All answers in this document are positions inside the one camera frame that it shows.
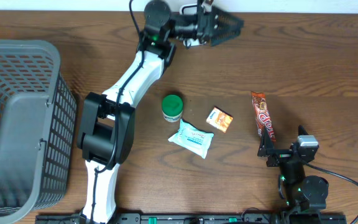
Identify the white barcode scanner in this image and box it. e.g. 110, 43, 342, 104
179, 4, 206, 48

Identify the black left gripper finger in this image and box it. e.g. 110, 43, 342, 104
210, 28, 241, 47
211, 6, 244, 30

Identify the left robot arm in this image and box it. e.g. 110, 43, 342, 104
77, 1, 244, 223

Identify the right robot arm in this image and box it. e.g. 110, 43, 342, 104
257, 126, 329, 223

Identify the orange snack packet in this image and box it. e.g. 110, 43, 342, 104
206, 107, 233, 133

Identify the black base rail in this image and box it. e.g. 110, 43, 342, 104
35, 212, 347, 224

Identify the white teal wipes pack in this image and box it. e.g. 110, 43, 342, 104
168, 119, 214, 159

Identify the green lid jar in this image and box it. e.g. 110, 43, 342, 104
162, 95, 183, 123

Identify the red chocolate bar wrapper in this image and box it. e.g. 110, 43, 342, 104
251, 91, 276, 142

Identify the grey plastic basket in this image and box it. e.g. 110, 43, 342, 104
0, 40, 77, 223

